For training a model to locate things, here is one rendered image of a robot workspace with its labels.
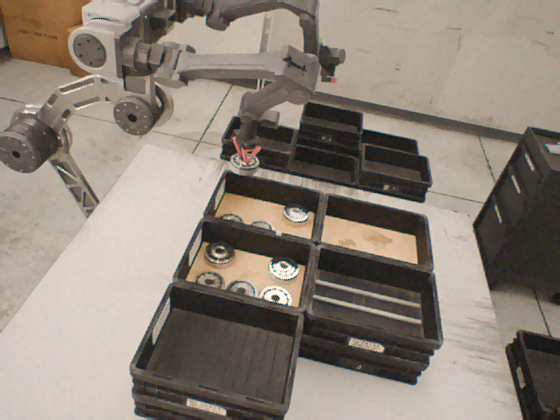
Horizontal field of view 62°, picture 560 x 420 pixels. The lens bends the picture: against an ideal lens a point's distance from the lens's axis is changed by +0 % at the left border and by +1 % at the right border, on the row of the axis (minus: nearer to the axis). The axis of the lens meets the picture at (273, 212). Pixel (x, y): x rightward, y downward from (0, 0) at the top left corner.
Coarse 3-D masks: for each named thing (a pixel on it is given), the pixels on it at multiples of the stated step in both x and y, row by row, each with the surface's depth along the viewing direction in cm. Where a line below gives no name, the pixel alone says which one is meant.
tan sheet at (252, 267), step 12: (240, 252) 161; (204, 264) 154; (240, 264) 157; (252, 264) 157; (264, 264) 158; (192, 276) 149; (228, 276) 152; (240, 276) 152; (252, 276) 153; (264, 276) 154; (300, 276) 156; (264, 288) 150; (288, 288) 151; (300, 288) 152
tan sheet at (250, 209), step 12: (228, 204) 180; (240, 204) 181; (252, 204) 182; (264, 204) 183; (276, 204) 184; (216, 216) 173; (252, 216) 176; (264, 216) 177; (276, 216) 178; (312, 216) 182; (276, 228) 173; (288, 228) 174; (300, 228) 175
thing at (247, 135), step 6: (240, 126) 157; (246, 126) 155; (252, 126) 156; (234, 132) 162; (240, 132) 158; (246, 132) 157; (252, 132) 157; (240, 138) 159; (246, 138) 158; (252, 138) 159; (258, 138) 160; (246, 144) 156; (258, 144) 159
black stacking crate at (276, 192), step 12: (228, 180) 182; (240, 180) 181; (252, 180) 180; (228, 192) 185; (240, 192) 184; (252, 192) 183; (264, 192) 182; (276, 192) 181; (288, 192) 180; (300, 192) 179; (312, 192) 178; (288, 204) 183; (300, 204) 182; (312, 204) 181; (312, 228) 177
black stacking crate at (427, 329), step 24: (336, 264) 158; (360, 264) 156; (384, 264) 154; (360, 288) 156; (384, 288) 158; (408, 288) 158; (336, 312) 147; (360, 312) 148; (408, 312) 151; (432, 312) 142; (312, 336) 139; (336, 336) 138; (360, 336) 136; (432, 336) 138; (408, 360) 138
